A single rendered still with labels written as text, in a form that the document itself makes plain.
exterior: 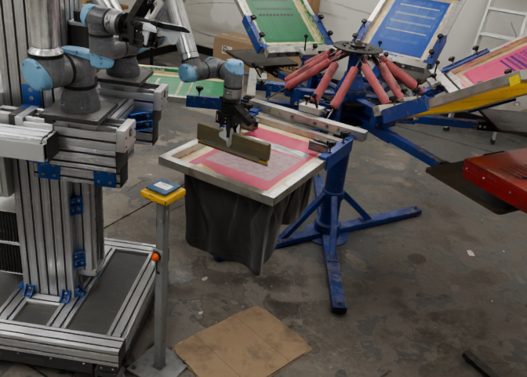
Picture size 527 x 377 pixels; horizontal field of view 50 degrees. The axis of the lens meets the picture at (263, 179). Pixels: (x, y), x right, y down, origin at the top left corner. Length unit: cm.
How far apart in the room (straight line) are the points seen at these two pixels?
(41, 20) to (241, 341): 180
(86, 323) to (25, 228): 52
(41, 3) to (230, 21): 595
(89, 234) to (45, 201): 25
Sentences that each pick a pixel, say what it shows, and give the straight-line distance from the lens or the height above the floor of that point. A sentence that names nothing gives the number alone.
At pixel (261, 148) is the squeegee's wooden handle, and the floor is 112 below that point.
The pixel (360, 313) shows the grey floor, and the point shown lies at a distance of 335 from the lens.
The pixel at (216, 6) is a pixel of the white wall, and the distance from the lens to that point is 800.
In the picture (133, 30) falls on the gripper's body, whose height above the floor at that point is 165.
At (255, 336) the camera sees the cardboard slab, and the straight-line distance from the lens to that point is 304.
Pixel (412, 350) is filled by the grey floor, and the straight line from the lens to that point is 321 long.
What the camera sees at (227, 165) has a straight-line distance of 255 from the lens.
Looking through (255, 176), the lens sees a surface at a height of 95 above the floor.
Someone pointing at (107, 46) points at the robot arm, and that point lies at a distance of 190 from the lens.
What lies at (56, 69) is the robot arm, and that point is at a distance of 211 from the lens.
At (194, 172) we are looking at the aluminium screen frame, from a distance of 243.
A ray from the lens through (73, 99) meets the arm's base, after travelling 222.
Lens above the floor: 204
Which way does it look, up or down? 26 degrees down
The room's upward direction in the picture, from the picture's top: 6 degrees clockwise
